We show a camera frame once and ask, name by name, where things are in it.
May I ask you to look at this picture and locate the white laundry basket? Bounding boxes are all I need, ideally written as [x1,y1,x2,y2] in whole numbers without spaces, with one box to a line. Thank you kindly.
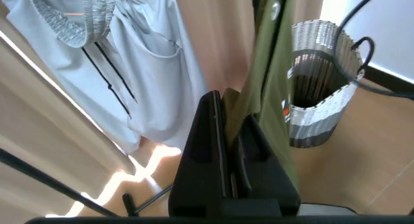
[286,19,376,149]

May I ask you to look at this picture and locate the beige curtain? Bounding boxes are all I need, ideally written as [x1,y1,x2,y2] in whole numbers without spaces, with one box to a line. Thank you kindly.
[0,0,326,218]

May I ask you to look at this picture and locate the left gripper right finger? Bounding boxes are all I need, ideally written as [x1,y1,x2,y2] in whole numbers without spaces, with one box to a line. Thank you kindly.
[231,113,302,218]

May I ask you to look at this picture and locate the black clothes rack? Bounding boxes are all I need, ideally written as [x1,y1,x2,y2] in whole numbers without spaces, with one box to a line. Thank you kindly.
[0,0,263,218]

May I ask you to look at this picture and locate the pale grey shorts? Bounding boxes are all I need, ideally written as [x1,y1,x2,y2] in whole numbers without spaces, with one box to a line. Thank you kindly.
[0,0,208,154]

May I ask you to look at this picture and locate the green garment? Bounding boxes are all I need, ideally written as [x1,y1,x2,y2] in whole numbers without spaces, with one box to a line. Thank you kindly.
[221,0,301,193]

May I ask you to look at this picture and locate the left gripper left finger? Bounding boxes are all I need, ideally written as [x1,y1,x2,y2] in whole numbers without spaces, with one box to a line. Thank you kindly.
[167,89,233,218]

